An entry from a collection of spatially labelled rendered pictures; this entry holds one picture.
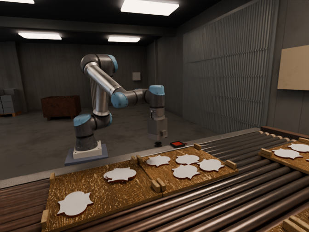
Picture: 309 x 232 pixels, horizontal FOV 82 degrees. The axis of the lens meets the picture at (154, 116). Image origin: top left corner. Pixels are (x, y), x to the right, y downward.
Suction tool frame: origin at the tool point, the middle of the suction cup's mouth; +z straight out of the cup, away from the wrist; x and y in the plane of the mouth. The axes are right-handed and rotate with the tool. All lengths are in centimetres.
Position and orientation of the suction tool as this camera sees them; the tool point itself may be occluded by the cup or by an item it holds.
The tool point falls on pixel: (157, 146)
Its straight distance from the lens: 96.3
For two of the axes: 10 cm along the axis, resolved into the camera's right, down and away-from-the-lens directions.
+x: -7.5, -1.2, 6.5
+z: 0.3, 9.8, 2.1
